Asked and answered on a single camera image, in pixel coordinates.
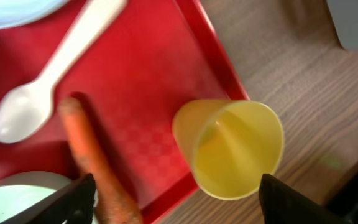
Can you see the orange carrot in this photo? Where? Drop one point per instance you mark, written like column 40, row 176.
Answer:
column 114, row 205

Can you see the yellow plastic cup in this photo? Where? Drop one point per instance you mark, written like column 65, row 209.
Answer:
column 229, row 144

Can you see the grey dishwasher rack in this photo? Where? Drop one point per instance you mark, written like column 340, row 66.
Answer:
column 344, row 14

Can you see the mint green bowl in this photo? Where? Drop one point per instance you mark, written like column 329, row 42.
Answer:
column 21, row 191

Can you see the white plastic spoon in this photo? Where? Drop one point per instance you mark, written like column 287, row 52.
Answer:
column 26, row 108

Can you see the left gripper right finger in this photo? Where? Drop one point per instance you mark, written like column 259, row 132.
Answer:
column 281, row 204

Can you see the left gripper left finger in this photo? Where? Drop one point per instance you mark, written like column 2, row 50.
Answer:
column 73, row 203

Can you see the red serving tray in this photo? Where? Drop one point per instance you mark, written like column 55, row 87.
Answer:
column 155, row 57

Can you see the large light blue plate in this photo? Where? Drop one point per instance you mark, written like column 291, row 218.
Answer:
column 15, row 13

